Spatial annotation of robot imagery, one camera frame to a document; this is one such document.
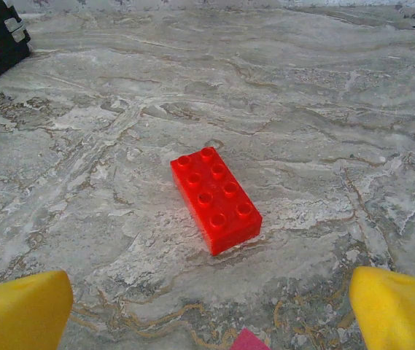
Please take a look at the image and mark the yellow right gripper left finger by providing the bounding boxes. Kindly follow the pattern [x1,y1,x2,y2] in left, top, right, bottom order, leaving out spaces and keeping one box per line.
[0,269,74,350]

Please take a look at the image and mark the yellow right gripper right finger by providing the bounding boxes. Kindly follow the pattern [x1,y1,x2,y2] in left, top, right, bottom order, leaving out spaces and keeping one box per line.
[349,265,415,350]

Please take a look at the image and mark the pink cloth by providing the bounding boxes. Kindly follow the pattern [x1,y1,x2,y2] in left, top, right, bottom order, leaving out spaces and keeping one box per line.
[230,327,272,350]

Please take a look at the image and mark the red toy brick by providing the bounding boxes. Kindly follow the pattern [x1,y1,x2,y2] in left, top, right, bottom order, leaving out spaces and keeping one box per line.
[170,146,263,257]

